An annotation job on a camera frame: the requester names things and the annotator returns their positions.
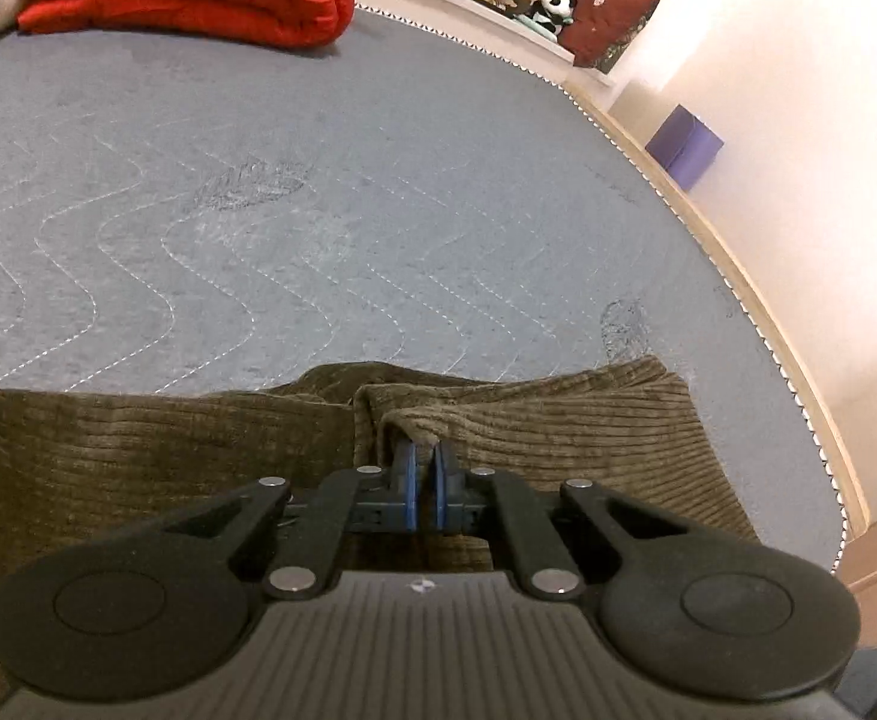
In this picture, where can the grey quilted bed cover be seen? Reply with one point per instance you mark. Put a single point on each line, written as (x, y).
(333, 202)

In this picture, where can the panda plush toy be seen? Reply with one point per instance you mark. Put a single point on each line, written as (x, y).
(556, 7)

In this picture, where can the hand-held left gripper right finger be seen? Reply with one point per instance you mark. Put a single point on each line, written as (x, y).
(447, 486)

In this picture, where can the wooden bed frame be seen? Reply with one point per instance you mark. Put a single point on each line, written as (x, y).
(716, 247)

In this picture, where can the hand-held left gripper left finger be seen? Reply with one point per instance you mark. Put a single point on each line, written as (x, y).
(408, 481)

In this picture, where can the white window ledge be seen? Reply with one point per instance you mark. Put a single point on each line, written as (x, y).
(476, 15)

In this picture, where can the purple box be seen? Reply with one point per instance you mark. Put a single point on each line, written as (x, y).
(682, 146)

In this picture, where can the dark red cushion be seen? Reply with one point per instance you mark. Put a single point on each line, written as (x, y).
(607, 19)

